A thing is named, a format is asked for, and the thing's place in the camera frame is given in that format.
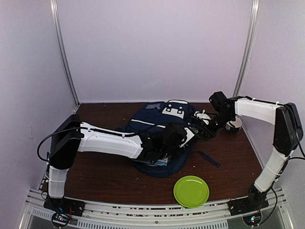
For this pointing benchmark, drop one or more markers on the green plastic plate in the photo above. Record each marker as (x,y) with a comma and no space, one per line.
(191,191)

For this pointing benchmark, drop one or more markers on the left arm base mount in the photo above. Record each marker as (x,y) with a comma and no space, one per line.
(64,210)

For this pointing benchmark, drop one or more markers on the right aluminium frame post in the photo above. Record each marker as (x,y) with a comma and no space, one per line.
(249,44)

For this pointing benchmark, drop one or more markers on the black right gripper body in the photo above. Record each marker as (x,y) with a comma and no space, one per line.
(211,132)

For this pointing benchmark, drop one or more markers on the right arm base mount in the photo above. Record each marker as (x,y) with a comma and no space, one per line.
(247,207)

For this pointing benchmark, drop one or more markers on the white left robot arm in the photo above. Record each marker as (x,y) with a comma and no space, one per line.
(74,136)

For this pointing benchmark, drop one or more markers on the white and black bowl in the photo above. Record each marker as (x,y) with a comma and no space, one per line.
(234,126)

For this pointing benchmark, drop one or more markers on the navy blue student backpack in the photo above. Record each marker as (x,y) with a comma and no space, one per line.
(154,117)

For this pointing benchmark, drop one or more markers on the left aluminium frame post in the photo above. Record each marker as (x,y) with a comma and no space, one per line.
(62,51)

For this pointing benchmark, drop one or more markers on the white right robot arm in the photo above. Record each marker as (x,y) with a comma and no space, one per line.
(274,129)

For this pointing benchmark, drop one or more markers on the front aluminium rail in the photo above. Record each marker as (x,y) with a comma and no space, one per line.
(211,215)

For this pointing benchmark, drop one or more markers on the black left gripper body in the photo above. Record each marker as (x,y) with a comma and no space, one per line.
(167,152)

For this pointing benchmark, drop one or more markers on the aluminium frame post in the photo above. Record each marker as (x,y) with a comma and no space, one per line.
(249,44)
(62,51)

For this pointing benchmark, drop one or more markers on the dog cover workbook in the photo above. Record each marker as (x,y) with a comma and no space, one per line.
(157,163)

